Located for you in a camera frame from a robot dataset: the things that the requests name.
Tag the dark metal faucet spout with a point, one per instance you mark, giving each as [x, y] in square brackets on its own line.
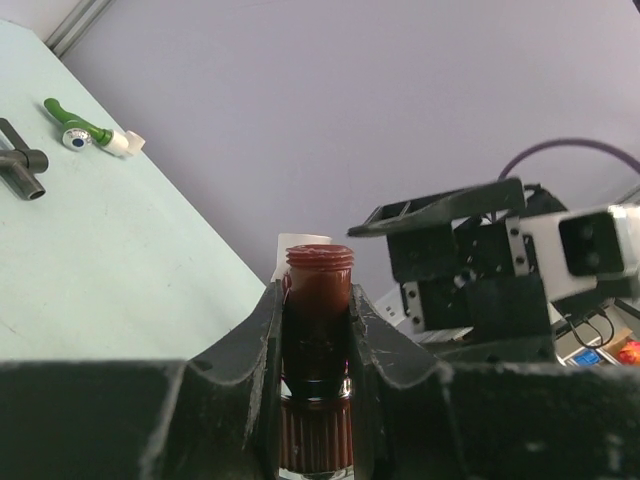
[20, 164]

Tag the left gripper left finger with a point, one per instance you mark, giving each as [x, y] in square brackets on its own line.
[215, 416]

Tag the dark red brass faucet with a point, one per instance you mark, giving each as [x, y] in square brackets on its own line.
[316, 431]

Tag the green faucet with elbow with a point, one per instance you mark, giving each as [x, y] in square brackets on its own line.
[77, 133]

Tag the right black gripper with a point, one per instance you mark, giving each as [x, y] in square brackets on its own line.
[461, 261]

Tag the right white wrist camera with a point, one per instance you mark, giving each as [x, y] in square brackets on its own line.
[580, 251]

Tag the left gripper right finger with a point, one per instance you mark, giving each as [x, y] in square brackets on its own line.
[415, 416]

